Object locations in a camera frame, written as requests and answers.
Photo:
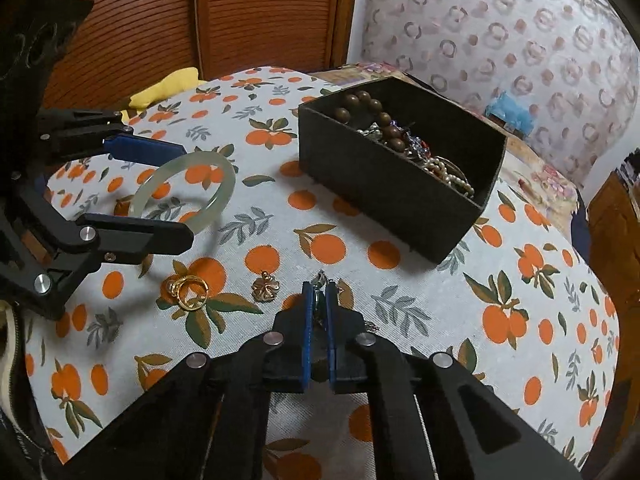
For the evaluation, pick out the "blue plastic bag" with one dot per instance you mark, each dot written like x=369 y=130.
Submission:
x=510 y=112

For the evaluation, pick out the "rose gold flower pendant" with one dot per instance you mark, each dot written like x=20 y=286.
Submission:
x=264 y=287

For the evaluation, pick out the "dark blue bed sheet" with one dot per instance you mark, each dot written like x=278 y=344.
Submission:
x=580 y=225

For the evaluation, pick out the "wooden side cabinet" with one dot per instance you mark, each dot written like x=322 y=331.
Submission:
x=617 y=245

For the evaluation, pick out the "purple crystal hair ornament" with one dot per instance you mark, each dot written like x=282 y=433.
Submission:
x=412 y=142

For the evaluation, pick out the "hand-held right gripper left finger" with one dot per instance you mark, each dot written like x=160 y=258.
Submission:
x=306 y=330

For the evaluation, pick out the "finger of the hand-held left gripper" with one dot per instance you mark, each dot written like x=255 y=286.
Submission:
x=145 y=149
x=150 y=237

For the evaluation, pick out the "wooden louvred wardrobe door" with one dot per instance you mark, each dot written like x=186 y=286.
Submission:
x=270 y=15
x=135 y=25

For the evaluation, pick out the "orange fruit print tablecloth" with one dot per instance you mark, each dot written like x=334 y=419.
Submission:
x=400 y=300

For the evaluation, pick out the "pale green jade bangle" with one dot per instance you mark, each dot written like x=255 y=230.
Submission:
x=222 y=190

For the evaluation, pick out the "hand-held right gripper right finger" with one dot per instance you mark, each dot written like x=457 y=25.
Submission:
x=331 y=335

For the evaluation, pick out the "yellow plush toy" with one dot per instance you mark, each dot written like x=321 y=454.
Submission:
x=165 y=87

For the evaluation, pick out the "black box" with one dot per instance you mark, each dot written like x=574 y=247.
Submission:
x=390 y=190

